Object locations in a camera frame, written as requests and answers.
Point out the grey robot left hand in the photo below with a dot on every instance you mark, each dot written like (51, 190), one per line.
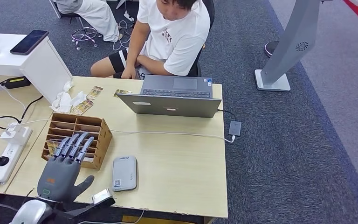
(58, 182)

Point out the person's right hand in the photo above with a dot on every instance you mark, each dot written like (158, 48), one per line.
(129, 73)

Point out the person's left hand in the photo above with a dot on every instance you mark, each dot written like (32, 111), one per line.
(142, 60)

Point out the person's right forearm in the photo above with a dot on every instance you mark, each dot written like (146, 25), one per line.
(133, 52)

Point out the person's left forearm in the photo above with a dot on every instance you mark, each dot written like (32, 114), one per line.
(159, 66)

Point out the white card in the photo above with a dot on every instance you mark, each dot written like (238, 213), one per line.
(89, 159)

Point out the person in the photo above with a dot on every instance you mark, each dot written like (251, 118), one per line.
(98, 18)
(179, 34)

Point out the wooden card holder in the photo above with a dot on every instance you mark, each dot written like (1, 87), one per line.
(101, 139)

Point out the grey card reader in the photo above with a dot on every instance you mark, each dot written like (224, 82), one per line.
(124, 174)

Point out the white floor power strip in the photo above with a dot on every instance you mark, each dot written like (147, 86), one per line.
(129, 17)

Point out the grey laptop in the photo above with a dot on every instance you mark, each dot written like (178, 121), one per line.
(169, 105)

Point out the chrome stool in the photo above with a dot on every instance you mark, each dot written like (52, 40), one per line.
(84, 34)

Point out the white charger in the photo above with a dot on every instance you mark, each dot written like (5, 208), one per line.
(15, 134)

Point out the crumpled white tissue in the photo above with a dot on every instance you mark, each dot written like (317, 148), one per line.
(62, 101)

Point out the white desk riser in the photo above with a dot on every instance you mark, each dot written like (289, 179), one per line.
(46, 70)

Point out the yellow panel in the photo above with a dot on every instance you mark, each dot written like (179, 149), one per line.
(148, 221)

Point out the black smartphone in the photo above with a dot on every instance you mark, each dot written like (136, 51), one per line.
(29, 42)

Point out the black power brick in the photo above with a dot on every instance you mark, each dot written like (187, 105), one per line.
(17, 82)

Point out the black usb hub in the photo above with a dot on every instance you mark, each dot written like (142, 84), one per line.
(235, 128)

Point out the black round base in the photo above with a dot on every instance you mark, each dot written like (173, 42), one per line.
(270, 48)

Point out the grey kiosk stand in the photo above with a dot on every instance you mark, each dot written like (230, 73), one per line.
(291, 40)

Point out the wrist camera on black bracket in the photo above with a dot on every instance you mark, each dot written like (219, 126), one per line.
(101, 196)

